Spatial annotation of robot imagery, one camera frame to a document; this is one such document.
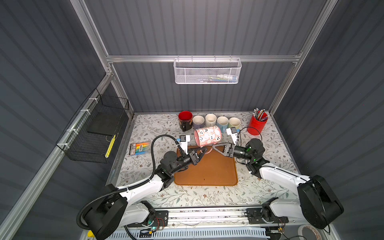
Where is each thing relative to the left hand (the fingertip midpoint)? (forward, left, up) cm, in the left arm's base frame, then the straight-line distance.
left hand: (207, 148), depth 71 cm
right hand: (-1, -4, 0) cm, 4 cm away
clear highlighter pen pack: (+17, +42, -24) cm, 51 cm away
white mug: (+36, -8, -18) cm, 42 cm away
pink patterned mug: (+3, 0, +6) cm, 7 cm away
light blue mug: (+32, -16, -17) cm, 39 cm away
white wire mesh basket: (+77, -9, -2) cm, 78 cm away
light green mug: (+32, -25, -18) cm, 44 cm away
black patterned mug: (+35, +11, -15) cm, 40 cm away
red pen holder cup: (+24, -37, -11) cm, 45 cm away
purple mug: (+37, +1, -21) cm, 42 cm away
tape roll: (-35, -49, -23) cm, 64 cm away
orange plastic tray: (+1, -6, -27) cm, 28 cm away
